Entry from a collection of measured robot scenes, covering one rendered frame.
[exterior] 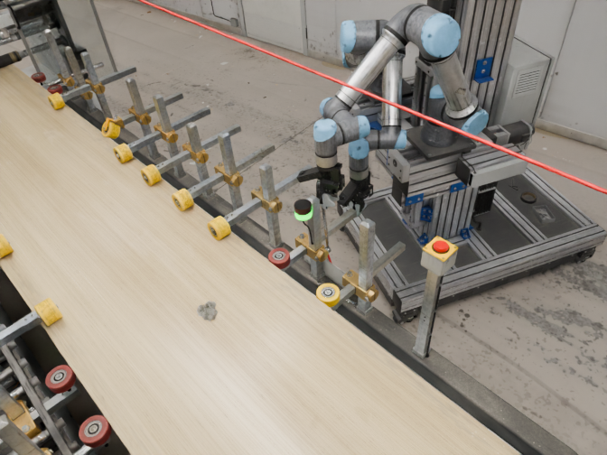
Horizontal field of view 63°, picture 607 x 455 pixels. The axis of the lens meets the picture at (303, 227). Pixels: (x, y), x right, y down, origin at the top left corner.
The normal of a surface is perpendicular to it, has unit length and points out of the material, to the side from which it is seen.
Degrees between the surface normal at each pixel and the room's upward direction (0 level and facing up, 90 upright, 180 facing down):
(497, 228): 0
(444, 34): 83
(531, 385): 0
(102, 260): 0
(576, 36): 90
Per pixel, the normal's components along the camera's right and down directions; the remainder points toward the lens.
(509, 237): -0.06, -0.73
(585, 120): -0.65, 0.55
